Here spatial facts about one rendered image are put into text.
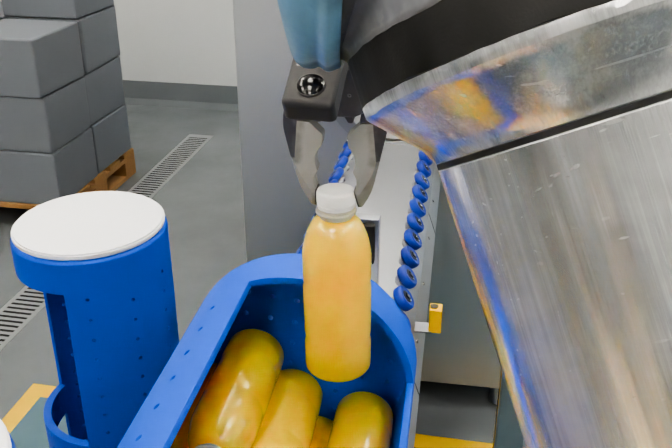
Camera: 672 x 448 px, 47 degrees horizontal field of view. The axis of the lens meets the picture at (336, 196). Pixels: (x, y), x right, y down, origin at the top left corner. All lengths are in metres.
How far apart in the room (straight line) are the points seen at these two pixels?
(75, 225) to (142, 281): 0.17
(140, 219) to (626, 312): 1.36
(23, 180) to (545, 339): 3.73
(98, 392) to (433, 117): 1.40
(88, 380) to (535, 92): 1.41
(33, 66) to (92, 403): 2.27
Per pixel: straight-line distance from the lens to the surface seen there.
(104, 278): 1.43
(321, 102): 0.65
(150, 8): 5.59
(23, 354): 3.09
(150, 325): 1.52
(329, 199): 0.76
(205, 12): 5.45
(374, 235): 1.36
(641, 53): 0.18
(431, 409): 2.65
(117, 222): 1.51
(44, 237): 1.49
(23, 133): 3.78
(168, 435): 0.70
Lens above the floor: 1.68
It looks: 24 degrees down
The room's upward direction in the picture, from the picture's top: straight up
